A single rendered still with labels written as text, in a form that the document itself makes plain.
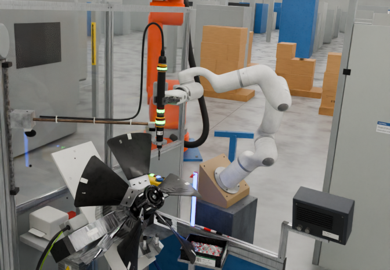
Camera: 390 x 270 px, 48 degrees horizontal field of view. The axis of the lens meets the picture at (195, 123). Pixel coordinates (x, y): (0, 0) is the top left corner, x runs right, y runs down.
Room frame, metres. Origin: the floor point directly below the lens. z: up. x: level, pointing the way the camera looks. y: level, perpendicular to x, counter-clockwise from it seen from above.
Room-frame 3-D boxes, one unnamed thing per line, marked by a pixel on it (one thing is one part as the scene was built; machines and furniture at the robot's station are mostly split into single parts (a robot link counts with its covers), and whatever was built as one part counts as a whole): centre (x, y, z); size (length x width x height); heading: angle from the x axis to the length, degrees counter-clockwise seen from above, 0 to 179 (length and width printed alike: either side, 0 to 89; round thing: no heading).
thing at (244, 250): (2.20, -0.11, 0.82); 0.90 x 0.04 x 0.08; 59
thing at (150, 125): (1.95, 0.17, 1.49); 0.09 x 0.07 x 0.10; 94
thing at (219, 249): (2.02, -0.09, 0.84); 0.19 x 0.14 x 0.04; 75
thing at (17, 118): (1.91, 0.79, 1.54); 0.10 x 0.07 x 0.08; 94
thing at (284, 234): (1.98, -0.48, 0.96); 0.03 x 0.03 x 0.20; 59
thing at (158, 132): (1.95, 0.16, 1.65); 0.04 x 0.04 x 0.46
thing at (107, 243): (1.66, 0.35, 1.08); 0.07 x 0.04 x 0.06; 159
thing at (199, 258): (2.02, -0.09, 0.84); 0.22 x 0.17 x 0.07; 75
